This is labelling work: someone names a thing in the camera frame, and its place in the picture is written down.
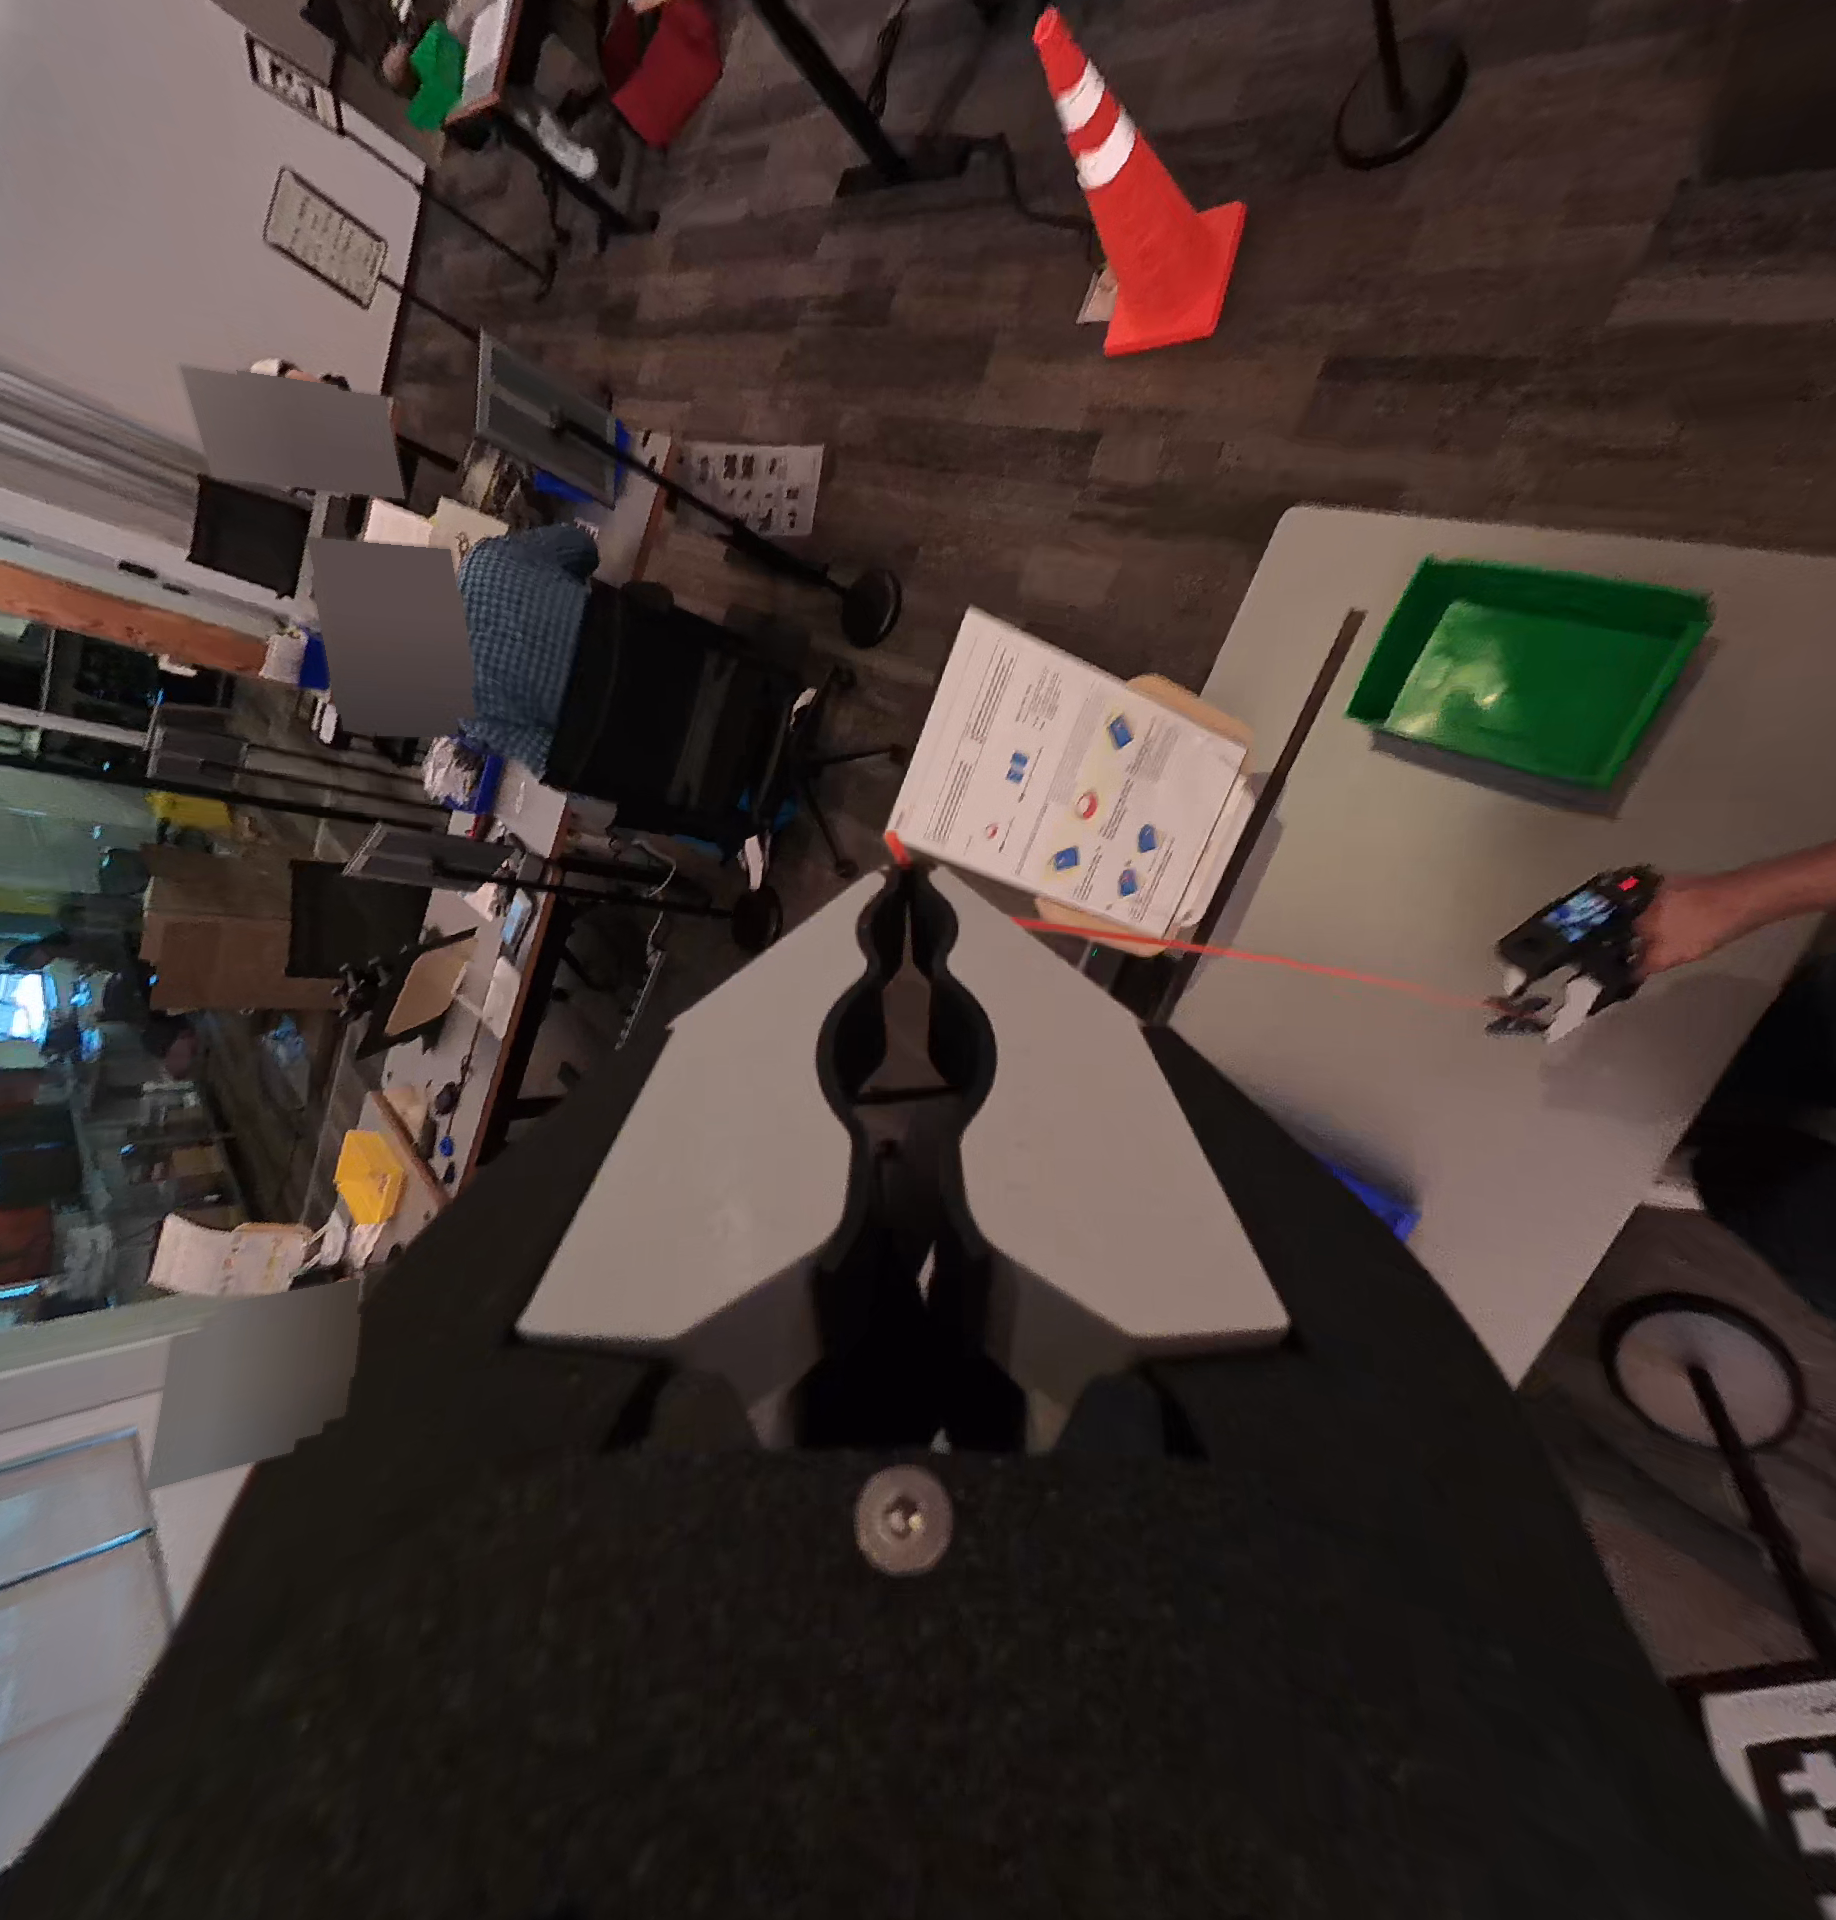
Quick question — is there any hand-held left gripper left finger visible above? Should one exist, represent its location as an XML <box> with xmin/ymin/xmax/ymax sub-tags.
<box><xmin>512</xmin><ymin>866</ymin><xmax>894</xmax><ymax>1452</ymax></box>

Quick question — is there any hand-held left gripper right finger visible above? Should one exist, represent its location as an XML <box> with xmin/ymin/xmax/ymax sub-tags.
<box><xmin>916</xmin><ymin>866</ymin><xmax>1292</xmax><ymax>1452</ymax></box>

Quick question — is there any red string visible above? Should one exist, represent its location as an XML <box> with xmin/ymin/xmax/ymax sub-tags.
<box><xmin>885</xmin><ymin>827</ymin><xmax>1507</xmax><ymax>1006</ymax></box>

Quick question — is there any person's right forearm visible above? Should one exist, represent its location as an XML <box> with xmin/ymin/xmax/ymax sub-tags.
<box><xmin>1714</xmin><ymin>819</ymin><xmax>1836</xmax><ymax>956</ymax></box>

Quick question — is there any grey desk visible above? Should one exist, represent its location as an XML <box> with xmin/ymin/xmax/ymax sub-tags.
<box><xmin>1095</xmin><ymin>499</ymin><xmax>1836</xmax><ymax>1386</ymax></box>

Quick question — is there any person's right hand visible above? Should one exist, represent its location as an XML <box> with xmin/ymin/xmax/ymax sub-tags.
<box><xmin>1632</xmin><ymin>880</ymin><xmax>1740</xmax><ymax>976</ymax></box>

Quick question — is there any blue flat object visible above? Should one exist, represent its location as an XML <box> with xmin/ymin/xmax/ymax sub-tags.
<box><xmin>1310</xmin><ymin>1149</ymin><xmax>1419</xmax><ymax>1240</ymax></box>

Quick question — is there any green plastic tray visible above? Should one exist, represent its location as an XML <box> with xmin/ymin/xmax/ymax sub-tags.
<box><xmin>1346</xmin><ymin>556</ymin><xmax>1714</xmax><ymax>799</ymax></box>

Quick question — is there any black stanchion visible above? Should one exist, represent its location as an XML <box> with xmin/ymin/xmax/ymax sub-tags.
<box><xmin>1335</xmin><ymin>0</ymin><xmax>1470</xmax><ymax>168</ymax></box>
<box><xmin>551</xmin><ymin>415</ymin><xmax>910</xmax><ymax>649</ymax></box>
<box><xmin>551</xmin><ymin>847</ymin><xmax>791</xmax><ymax>956</ymax></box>

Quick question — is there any person's leg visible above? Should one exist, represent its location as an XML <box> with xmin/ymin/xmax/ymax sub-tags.
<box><xmin>1690</xmin><ymin>931</ymin><xmax>1836</xmax><ymax>1338</ymax></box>

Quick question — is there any black bar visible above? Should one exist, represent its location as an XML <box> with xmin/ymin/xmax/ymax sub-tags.
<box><xmin>1108</xmin><ymin>607</ymin><xmax>1369</xmax><ymax>1022</ymax></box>

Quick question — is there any printed instruction sheet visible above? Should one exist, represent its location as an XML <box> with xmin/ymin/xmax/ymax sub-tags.
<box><xmin>885</xmin><ymin>607</ymin><xmax>1262</xmax><ymax>937</ymax></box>

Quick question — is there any black office chair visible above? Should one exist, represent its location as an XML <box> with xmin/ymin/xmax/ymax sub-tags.
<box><xmin>539</xmin><ymin>585</ymin><xmax>863</xmax><ymax>888</ymax></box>

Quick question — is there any white-topped round stand base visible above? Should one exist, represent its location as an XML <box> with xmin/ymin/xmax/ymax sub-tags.
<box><xmin>1595</xmin><ymin>1289</ymin><xmax>1836</xmax><ymax>1669</ymax></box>

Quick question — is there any printed paper sheet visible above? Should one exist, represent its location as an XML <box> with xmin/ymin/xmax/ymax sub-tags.
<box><xmin>675</xmin><ymin>436</ymin><xmax>829</xmax><ymax>537</ymax></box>

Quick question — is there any black and white marker sheet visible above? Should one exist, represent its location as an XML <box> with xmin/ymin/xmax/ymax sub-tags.
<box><xmin>1690</xmin><ymin>1669</ymin><xmax>1836</xmax><ymax>1904</ymax></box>

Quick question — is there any orange traffic cone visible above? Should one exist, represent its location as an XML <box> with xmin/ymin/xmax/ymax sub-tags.
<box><xmin>1029</xmin><ymin>8</ymin><xmax>1244</xmax><ymax>356</ymax></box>

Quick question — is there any red bag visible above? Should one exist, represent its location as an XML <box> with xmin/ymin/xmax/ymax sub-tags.
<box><xmin>604</xmin><ymin>0</ymin><xmax>729</xmax><ymax>148</ymax></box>

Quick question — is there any green cloth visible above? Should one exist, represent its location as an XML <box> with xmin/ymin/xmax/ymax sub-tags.
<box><xmin>408</xmin><ymin>20</ymin><xmax>468</xmax><ymax>133</ymax></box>

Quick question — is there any framed wall notice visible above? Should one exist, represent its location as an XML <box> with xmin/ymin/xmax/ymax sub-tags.
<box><xmin>263</xmin><ymin>160</ymin><xmax>386</xmax><ymax>311</ymax></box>

